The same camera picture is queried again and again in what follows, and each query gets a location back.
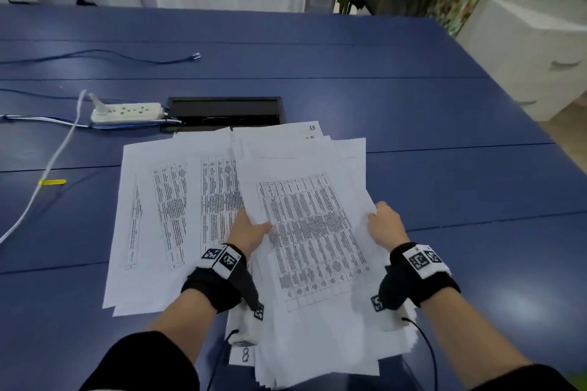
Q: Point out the person's left hand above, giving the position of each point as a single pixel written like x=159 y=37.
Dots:
x=240 y=235

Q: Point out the person's right hand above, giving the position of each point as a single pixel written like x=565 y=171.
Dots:
x=390 y=228

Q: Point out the gathered printed papers stack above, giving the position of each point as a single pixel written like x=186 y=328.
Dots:
x=293 y=161

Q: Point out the person's right forearm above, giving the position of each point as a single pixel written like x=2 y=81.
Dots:
x=472 y=335

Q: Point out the person's left forearm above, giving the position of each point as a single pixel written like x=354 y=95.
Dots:
x=183 y=317

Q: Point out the black fleece sleeve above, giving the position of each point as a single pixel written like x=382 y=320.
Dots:
x=142 y=363
x=527 y=381

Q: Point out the white power strip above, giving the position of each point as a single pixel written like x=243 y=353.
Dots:
x=128 y=112

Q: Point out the white drawer cabinet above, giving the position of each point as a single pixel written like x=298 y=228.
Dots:
x=523 y=51

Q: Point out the small black floor object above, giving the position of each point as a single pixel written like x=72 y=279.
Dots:
x=85 y=2

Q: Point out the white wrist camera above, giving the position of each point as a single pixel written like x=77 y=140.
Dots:
x=245 y=329
x=394 y=319

